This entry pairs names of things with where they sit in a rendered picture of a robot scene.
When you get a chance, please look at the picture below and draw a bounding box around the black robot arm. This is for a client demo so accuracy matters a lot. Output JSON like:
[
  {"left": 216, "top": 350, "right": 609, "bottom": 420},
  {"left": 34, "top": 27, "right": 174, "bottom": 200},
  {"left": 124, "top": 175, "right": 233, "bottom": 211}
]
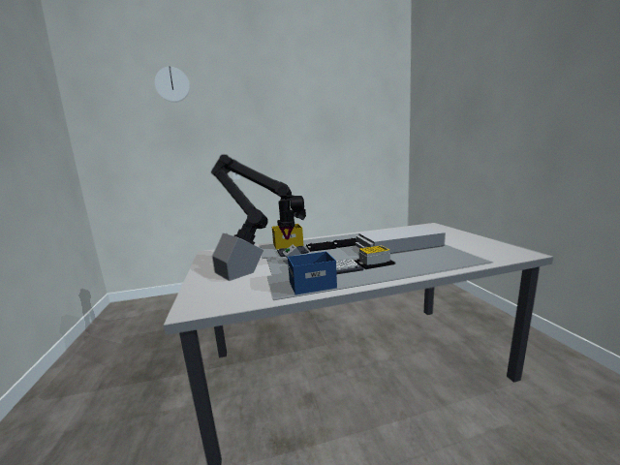
[{"left": 211, "top": 154, "right": 306, "bottom": 244}]

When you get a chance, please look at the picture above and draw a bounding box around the grey bench mat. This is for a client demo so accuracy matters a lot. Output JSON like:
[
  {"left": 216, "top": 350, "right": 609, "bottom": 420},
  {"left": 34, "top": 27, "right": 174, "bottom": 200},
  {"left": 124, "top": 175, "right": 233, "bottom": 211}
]
[{"left": 259, "top": 233, "right": 493, "bottom": 300}]

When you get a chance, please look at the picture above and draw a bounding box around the white multiwell plate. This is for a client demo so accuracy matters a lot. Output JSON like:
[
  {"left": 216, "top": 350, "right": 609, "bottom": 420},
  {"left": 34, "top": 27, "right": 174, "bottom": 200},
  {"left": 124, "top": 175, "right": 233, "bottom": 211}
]
[{"left": 336, "top": 260, "right": 358, "bottom": 270}]

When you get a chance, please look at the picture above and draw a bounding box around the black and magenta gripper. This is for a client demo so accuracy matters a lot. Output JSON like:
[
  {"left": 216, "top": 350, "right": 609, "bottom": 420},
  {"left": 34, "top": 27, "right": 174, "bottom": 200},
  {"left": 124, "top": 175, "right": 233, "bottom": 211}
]
[{"left": 277, "top": 210, "right": 295, "bottom": 240}]

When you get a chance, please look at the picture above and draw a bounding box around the dark blue open-top bin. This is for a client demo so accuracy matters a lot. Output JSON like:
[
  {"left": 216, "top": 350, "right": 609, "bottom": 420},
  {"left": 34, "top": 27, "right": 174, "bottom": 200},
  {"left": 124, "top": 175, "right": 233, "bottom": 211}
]
[{"left": 288, "top": 252, "right": 337, "bottom": 295}]

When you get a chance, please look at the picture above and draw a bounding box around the yellow open-top bin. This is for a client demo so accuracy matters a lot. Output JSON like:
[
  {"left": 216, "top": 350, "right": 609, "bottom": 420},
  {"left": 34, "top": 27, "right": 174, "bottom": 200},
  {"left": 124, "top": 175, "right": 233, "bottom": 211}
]
[{"left": 272, "top": 224, "right": 303, "bottom": 250}]

